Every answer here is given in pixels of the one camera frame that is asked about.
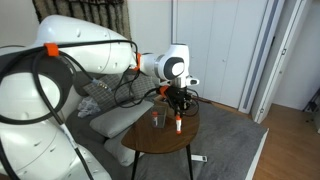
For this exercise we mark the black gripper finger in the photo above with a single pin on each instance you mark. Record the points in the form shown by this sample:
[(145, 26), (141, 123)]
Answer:
[(182, 111), (176, 111)]

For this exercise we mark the light grey cushion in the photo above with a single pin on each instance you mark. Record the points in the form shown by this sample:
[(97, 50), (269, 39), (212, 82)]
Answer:
[(111, 123), (125, 156)]

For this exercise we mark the glue stick with orange cap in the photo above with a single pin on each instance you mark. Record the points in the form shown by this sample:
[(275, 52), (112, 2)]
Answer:
[(178, 124)]

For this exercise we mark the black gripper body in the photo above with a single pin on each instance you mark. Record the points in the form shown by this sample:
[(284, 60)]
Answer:
[(178, 98)]

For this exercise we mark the grey sofa bed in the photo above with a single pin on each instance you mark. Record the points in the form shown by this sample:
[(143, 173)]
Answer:
[(80, 127)]

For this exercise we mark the grey floor rug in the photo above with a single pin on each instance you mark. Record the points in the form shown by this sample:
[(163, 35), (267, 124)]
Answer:
[(231, 143)]

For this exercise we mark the mesh wire basket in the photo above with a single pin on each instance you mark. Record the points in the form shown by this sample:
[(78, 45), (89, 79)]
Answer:
[(161, 115)]

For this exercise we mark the white closet doors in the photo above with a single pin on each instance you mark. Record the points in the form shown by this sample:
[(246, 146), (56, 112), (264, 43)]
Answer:
[(221, 35)]

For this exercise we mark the grey plaid pillow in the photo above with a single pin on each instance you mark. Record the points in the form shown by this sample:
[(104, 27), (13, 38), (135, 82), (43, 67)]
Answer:
[(121, 88)]

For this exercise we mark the white remote control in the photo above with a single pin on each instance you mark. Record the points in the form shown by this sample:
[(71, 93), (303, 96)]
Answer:
[(199, 158)]

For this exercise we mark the dark wooden side table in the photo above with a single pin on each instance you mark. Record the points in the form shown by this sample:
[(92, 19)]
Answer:
[(142, 137)]

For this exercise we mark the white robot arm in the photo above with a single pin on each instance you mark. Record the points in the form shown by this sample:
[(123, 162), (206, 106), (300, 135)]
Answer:
[(35, 83)]

